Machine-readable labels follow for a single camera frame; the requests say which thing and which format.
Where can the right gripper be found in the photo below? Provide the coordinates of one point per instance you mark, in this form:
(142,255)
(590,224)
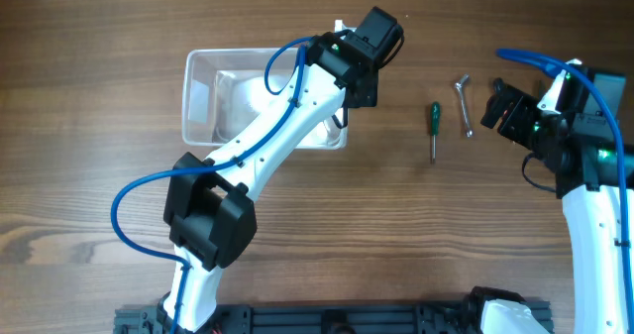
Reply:
(511,126)

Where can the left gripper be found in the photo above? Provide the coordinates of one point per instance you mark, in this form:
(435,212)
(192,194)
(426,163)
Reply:
(370,96)

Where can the silver metal wrench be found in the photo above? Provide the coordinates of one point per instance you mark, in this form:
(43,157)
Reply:
(460,88)

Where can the clear plastic container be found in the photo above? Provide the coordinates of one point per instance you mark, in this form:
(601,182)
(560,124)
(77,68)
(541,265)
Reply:
(224,92)

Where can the black red screwdriver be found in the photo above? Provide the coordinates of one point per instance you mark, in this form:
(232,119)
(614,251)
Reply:
(498,86)

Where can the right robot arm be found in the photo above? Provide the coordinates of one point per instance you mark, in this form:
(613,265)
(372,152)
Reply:
(573,131)

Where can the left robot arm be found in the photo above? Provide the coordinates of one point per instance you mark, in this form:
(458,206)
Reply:
(210,204)

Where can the green handled screwdriver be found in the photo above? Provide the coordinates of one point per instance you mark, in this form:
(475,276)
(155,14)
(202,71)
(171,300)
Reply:
(435,115)

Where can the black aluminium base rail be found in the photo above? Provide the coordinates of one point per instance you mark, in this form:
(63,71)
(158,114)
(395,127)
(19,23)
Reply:
(426,317)

